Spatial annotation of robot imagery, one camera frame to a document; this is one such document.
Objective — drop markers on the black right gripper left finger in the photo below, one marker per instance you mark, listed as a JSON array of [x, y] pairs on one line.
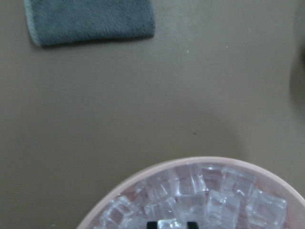
[[151, 225]]

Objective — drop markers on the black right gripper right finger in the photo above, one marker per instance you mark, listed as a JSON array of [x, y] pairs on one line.
[[192, 225]]

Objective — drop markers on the clear ice cubes pile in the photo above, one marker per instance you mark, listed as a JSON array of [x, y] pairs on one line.
[[214, 196]]

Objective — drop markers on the pink bowl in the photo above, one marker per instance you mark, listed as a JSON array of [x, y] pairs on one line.
[[266, 181]]

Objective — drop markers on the grey folded cloth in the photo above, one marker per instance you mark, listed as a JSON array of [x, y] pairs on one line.
[[54, 22]]

